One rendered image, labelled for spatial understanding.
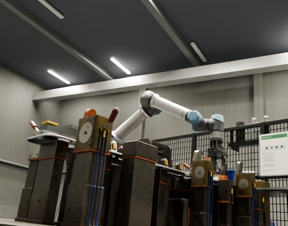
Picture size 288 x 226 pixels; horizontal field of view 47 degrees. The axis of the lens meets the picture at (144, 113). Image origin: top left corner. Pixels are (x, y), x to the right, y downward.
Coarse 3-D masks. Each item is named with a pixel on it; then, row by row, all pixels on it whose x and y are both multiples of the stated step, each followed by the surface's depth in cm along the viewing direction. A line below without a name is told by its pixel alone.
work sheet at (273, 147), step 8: (264, 136) 243; (272, 136) 239; (280, 136) 235; (264, 144) 242; (272, 144) 237; (280, 144) 233; (264, 152) 240; (272, 152) 235; (280, 152) 231; (264, 160) 238; (272, 160) 234; (280, 160) 230; (264, 168) 236; (272, 168) 232; (280, 168) 228
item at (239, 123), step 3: (237, 123) 271; (240, 123) 269; (243, 123) 269; (237, 132) 268; (240, 132) 266; (243, 132) 267; (237, 135) 267; (240, 135) 266; (243, 135) 266; (237, 138) 267; (240, 138) 265; (243, 138) 265; (237, 141) 266; (240, 141) 264
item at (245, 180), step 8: (240, 176) 178; (248, 176) 175; (240, 184) 177; (248, 184) 174; (256, 184) 176; (240, 192) 175; (248, 192) 172; (240, 200) 175; (248, 200) 172; (256, 200) 173; (240, 208) 173; (248, 208) 170; (256, 208) 172; (240, 216) 172; (248, 216) 169; (256, 216) 171; (240, 224) 170; (248, 224) 168; (256, 224) 169
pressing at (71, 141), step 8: (40, 136) 121; (48, 136) 120; (56, 136) 115; (40, 144) 130; (72, 144) 128; (112, 152) 131; (112, 160) 152; (120, 160) 150; (160, 168) 160; (168, 168) 153; (176, 176) 177; (184, 176) 175; (216, 184) 193
